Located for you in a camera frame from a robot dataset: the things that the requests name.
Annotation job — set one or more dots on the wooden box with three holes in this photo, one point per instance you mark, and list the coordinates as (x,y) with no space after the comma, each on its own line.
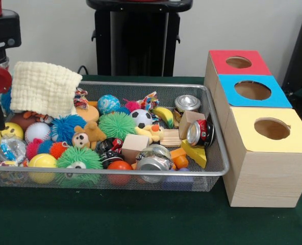
(263,173)

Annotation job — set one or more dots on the brown teddy bear toy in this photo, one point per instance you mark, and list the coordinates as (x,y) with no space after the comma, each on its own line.
(90,133)

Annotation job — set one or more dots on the green spiky ball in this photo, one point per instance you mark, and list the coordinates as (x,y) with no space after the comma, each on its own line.
(79,158)
(118,125)

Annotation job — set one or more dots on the cream yellow cloth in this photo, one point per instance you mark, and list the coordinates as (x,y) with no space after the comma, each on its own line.
(44,87)

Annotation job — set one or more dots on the black and white soccer ball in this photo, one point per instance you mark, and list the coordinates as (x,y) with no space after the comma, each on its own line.
(142,118)

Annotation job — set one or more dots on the plain yellow ball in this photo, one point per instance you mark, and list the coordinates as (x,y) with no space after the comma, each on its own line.
(42,162)

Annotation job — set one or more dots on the yellow wedge block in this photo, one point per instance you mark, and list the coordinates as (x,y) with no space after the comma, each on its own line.
(196,153)

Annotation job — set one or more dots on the yellow smiley face ball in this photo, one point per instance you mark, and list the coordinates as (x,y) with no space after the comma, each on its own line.
(12,133)

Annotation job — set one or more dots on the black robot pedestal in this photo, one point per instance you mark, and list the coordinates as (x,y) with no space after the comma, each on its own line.
(135,41)

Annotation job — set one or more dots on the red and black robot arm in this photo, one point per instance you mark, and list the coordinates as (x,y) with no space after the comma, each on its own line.
(0,30)

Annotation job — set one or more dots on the orange red ball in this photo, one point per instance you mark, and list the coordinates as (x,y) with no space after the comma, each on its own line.
(119,166)

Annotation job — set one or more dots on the dark green table cloth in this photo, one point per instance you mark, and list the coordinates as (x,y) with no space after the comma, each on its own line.
(141,219)

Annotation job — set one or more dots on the clear mesh bin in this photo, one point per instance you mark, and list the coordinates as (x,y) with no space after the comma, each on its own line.
(207,181)

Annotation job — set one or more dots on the crumpled clear plastic bottle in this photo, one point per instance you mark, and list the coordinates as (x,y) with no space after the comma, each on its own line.
(10,149)

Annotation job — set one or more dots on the blue spiky ball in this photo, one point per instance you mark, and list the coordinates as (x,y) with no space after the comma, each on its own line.
(7,99)
(67,127)

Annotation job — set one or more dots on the white baseball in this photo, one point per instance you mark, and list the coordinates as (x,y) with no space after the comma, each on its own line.
(38,132)

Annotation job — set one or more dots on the crushed silver can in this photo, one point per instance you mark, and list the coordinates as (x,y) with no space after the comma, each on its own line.
(153,159)

